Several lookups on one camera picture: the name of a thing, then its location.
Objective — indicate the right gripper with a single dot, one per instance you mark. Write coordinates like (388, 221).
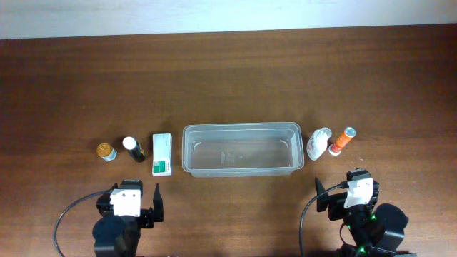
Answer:
(336, 203)

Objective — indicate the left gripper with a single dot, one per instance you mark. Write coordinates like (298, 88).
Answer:
(148, 218)

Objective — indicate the orange tube white cap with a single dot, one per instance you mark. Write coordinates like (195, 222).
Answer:
(336, 148)

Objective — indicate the black bottle white cap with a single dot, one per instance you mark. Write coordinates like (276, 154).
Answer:
(134, 149)

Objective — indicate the white squeeze bottle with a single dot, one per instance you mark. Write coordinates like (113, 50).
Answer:
(318, 143)

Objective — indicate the small jar gold lid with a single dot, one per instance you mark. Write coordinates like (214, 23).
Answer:
(106, 152)

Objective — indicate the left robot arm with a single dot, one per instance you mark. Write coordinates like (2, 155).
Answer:
(118, 231)

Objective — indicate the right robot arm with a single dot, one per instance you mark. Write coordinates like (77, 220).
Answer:
(377, 230)

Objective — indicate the clear plastic container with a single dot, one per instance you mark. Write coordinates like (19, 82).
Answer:
(242, 150)

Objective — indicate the white green medicine box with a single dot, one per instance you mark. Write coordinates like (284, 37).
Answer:
(162, 154)

